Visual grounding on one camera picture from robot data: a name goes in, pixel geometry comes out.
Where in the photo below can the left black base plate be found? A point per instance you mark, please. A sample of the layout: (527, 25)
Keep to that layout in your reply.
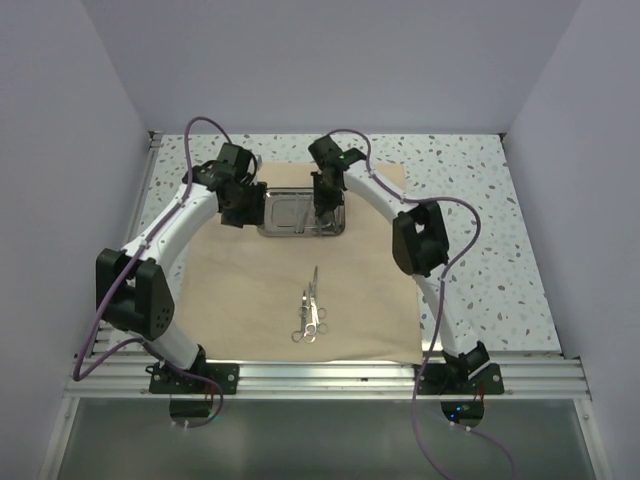
(213, 377)

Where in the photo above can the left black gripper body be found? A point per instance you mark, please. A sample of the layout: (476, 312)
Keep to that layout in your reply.
(248, 208)

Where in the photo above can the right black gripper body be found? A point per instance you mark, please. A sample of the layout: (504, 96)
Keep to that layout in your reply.
(326, 195)

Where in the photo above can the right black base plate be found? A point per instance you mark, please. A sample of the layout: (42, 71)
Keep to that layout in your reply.
(438, 380)

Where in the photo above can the beige surgical drape cloth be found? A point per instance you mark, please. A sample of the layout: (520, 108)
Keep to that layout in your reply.
(241, 293)

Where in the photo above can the steel hemostat forceps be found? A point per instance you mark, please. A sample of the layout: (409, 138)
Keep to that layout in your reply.
(315, 287)

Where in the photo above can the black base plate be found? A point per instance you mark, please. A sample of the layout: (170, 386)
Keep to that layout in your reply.
(213, 377)
(438, 380)

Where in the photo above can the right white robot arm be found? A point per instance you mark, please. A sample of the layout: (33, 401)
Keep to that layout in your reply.
(420, 244)

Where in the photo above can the aluminium mounting rail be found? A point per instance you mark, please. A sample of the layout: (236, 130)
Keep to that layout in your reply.
(509, 377)

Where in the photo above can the stainless steel instrument tray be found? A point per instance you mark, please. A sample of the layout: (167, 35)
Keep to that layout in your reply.
(280, 210)

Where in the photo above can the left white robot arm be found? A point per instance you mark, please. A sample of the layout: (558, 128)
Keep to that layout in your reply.
(132, 291)

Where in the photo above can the steel scalpel handle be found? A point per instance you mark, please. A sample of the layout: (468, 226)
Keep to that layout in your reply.
(305, 215)
(299, 216)

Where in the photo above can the small steel scissors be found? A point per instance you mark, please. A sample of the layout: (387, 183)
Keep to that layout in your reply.
(302, 327)

